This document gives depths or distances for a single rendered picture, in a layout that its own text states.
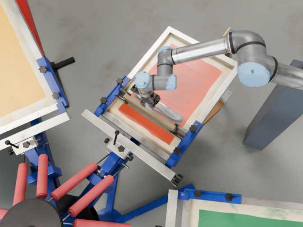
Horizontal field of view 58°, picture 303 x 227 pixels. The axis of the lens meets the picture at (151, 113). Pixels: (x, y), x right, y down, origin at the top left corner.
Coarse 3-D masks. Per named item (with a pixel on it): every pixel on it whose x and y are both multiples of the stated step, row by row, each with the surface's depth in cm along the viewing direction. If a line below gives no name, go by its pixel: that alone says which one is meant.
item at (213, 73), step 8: (192, 64) 183; (200, 64) 183; (208, 64) 182; (200, 72) 181; (208, 72) 180; (216, 72) 179; (208, 80) 178; (200, 88) 177; (208, 88) 176; (200, 96) 175; (168, 104) 175; (192, 104) 173; (184, 112) 172; (192, 112) 171; (168, 120) 171; (184, 120) 170; (152, 128) 170; (160, 128) 170; (160, 136) 168; (168, 136) 167; (168, 144) 166
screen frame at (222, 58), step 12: (168, 36) 193; (180, 36) 188; (156, 48) 187; (144, 60) 185; (228, 60) 178; (132, 72) 183; (228, 84) 172; (216, 96) 170; (108, 108) 176; (108, 120) 175; (204, 120) 167; (132, 132) 167; (144, 144) 164; (168, 156) 160
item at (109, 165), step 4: (112, 152) 159; (112, 156) 158; (116, 156) 158; (108, 160) 158; (112, 160) 157; (116, 160) 157; (104, 164) 157; (108, 164) 157; (112, 164) 156; (116, 164) 159; (104, 168) 156; (108, 168) 156; (112, 168) 157; (108, 172) 155
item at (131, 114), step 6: (174, 48) 190; (156, 66) 186; (150, 72) 185; (156, 72) 184; (132, 96) 180; (120, 108) 178; (126, 108) 178; (126, 114) 176; (132, 114) 175; (138, 114) 175; (132, 120) 174; (138, 120) 174; (144, 120) 173
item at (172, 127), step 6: (126, 96) 169; (132, 102) 167; (138, 102) 166; (138, 108) 169; (144, 108) 165; (150, 114) 163; (156, 114) 162; (156, 120) 165; (162, 120) 160; (168, 126) 159; (174, 126) 158
